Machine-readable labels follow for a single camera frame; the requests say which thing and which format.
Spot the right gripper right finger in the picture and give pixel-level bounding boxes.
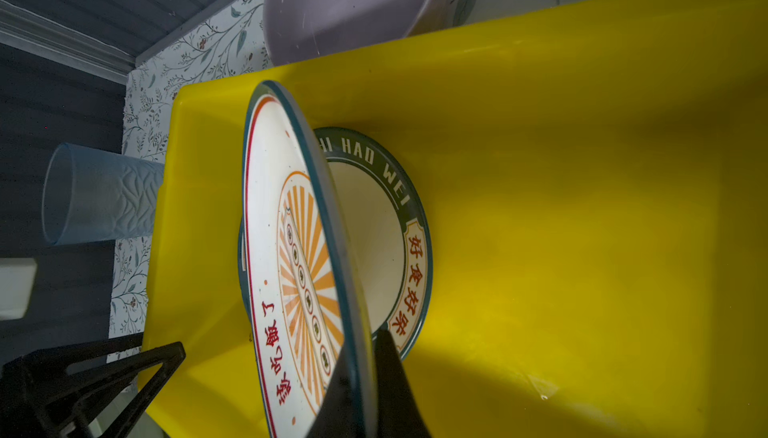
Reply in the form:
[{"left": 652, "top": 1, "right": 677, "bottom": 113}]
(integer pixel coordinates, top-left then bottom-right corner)
[{"left": 373, "top": 328, "right": 431, "bottom": 438}]

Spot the green rimmed white plate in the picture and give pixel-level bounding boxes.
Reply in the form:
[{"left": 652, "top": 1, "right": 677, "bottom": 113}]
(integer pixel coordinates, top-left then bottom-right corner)
[{"left": 239, "top": 128, "right": 433, "bottom": 376}]

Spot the purple bowl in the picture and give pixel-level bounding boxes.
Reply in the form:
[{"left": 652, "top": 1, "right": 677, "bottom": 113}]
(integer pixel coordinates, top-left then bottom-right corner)
[{"left": 263, "top": 0, "right": 450, "bottom": 66}]

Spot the yellow plastic bin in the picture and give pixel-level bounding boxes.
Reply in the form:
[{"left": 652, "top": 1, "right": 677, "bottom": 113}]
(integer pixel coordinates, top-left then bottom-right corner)
[{"left": 144, "top": 0, "right": 767, "bottom": 437}]

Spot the blue plastic cup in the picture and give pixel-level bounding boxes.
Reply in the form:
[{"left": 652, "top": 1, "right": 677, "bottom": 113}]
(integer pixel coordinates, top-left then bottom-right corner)
[{"left": 41, "top": 143, "right": 164, "bottom": 246}]

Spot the orange sunburst plate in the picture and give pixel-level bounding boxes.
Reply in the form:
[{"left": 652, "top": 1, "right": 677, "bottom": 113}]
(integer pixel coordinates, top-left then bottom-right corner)
[{"left": 241, "top": 81, "right": 378, "bottom": 437}]

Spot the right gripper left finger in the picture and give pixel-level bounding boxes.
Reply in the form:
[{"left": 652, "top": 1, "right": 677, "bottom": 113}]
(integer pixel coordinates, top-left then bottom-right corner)
[{"left": 306, "top": 347, "right": 354, "bottom": 438}]

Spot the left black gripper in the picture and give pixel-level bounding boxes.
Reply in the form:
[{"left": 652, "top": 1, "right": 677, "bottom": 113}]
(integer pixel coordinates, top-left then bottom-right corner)
[{"left": 1, "top": 334, "right": 186, "bottom": 437}]

